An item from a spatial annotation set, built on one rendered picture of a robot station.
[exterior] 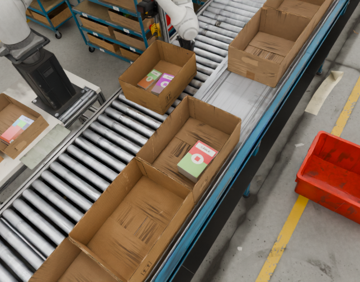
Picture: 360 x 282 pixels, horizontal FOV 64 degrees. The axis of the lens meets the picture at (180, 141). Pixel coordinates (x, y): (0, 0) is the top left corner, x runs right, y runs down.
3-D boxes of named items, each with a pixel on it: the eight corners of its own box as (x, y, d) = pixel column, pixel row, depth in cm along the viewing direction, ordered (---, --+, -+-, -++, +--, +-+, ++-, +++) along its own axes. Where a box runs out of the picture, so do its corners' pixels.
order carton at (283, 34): (257, 31, 180) (261, 5, 166) (304, 45, 168) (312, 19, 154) (226, 70, 164) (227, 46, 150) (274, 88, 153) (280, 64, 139)
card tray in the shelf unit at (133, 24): (110, 19, 264) (107, 9, 255) (132, 3, 275) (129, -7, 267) (142, 33, 247) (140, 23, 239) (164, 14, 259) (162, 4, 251)
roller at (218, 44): (184, 31, 215) (183, 27, 211) (247, 53, 195) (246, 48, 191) (181, 37, 215) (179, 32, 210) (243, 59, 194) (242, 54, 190)
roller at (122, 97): (123, 93, 186) (118, 90, 182) (189, 125, 166) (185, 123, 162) (119, 99, 187) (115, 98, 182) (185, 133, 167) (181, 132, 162)
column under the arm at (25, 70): (31, 102, 186) (-1, 64, 159) (61, 77, 196) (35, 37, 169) (57, 118, 176) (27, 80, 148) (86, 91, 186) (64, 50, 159)
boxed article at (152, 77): (137, 85, 183) (137, 83, 182) (154, 70, 189) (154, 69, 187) (146, 90, 180) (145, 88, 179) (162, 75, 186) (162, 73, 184)
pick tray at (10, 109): (12, 102, 188) (2, 92, 180) (50, 125, 174) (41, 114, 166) (-25, 133, 177) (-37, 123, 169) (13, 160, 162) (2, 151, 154)
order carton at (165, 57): (160, 59, 195) (156, 38, 181) (197, 73, 184) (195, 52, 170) (124, 98, 179) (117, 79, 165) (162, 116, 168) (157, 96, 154)
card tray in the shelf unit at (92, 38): (89, 41, 316) (85, 33, 307) (108, 26, 327) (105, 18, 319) (115, 52, 300) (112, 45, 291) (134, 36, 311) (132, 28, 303)
